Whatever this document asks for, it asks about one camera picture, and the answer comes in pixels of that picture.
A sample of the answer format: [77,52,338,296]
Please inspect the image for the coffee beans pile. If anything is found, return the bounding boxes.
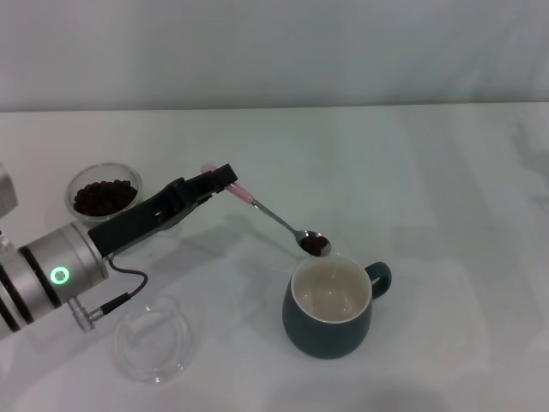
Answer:
[72,179,139,217]

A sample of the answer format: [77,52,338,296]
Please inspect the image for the black cable with metal plug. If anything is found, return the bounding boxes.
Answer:
[68,256,150,332]

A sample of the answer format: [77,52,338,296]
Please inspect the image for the double-wall glass cup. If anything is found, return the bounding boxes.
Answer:
[63,161,143,231]

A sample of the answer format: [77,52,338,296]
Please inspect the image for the clear glass saucer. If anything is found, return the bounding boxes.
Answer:
[113,302,202,385]

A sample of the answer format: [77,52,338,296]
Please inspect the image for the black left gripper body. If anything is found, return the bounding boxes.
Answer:
[87,178,193,258]

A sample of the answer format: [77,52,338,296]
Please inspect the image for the dark blue ceramic mug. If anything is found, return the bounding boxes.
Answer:
[281,251,394,360]

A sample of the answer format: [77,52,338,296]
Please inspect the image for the pink-handled metal spoon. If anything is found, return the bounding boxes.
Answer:
[201,164,334,258]

